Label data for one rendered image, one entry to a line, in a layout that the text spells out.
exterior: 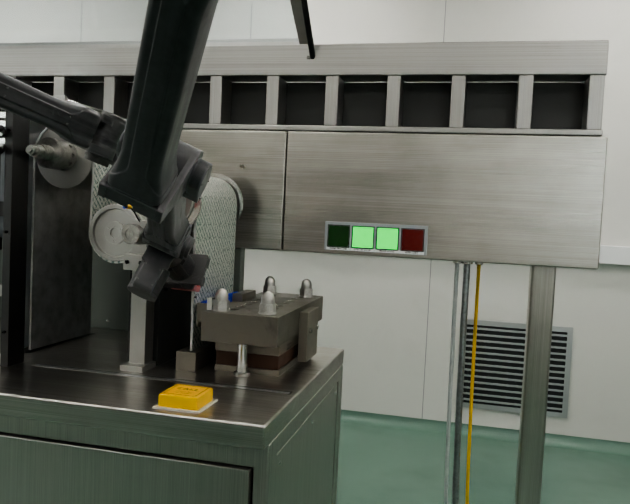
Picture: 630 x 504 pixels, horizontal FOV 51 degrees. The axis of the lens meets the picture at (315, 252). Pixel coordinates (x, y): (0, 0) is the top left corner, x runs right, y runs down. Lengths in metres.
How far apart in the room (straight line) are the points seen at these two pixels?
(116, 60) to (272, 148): 0.50
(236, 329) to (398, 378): 2.79
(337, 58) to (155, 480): 1.04
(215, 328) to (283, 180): 0.49
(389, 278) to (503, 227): 2.41
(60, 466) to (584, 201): 1.21
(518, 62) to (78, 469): 1.25
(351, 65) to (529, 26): 2.51
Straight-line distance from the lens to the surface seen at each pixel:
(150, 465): 1.19
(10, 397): 1.26
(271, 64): 1.71
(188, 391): 1.15
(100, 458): 1.23
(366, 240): 1.60
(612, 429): 4.15
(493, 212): 1.58
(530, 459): 1.85
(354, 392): 4.10
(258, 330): 1.30
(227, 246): 1.55
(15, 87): 1.08
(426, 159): 1.59
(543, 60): 1.64
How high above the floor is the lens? 1.23
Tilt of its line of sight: 3 degrees down
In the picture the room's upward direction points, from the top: 3 degrees clockwise
